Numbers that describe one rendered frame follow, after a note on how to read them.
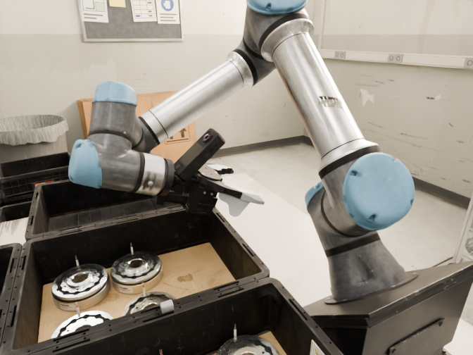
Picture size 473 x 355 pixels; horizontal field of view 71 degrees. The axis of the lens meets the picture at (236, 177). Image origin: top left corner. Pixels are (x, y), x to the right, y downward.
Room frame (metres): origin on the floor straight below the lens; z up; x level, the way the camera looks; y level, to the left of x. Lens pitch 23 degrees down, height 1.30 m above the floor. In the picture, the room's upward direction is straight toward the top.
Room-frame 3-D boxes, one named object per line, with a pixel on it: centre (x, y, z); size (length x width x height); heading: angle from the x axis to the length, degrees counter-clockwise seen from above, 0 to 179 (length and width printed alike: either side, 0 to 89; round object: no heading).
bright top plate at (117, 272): (0.57, 0.21, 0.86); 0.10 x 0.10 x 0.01
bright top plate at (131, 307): (0.44, 0.15, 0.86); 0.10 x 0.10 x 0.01
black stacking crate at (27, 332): (0.51, 0.18, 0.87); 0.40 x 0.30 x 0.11; 115
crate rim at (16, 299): (0.51, 0.18, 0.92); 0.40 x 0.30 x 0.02; 115
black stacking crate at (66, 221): (0.78, 0.31, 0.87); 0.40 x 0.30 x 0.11; 115
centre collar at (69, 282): (0.52, 0.31, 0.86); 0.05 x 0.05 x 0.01
